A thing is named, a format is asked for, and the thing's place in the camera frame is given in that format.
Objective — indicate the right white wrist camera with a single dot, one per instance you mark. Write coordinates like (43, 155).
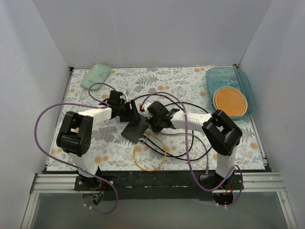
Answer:
(145, 111)

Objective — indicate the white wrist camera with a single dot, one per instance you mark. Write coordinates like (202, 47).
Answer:
(125, 97)
(145, 111)

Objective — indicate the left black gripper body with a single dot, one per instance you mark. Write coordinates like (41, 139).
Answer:
(131, 112)

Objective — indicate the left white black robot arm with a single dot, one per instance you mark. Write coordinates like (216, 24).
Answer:
(75, 133)

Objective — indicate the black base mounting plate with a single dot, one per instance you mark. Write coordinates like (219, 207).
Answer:
(144, 185)

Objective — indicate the orange woven round coaster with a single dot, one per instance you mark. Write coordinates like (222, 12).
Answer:
(230, 100)

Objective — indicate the aluminium frame rail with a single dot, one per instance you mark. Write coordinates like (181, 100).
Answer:
(245, 182)

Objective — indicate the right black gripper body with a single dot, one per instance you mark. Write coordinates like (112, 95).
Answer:
(152, 117)

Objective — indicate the black network switch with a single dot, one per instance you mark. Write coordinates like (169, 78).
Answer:
(135, 129)

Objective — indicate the teal plastic tray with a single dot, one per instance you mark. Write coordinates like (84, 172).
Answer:
(218, 77)

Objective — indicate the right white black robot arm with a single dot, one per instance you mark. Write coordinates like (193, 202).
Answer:
(223, 134)

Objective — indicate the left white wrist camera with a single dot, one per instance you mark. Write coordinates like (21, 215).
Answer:
(125, 97)

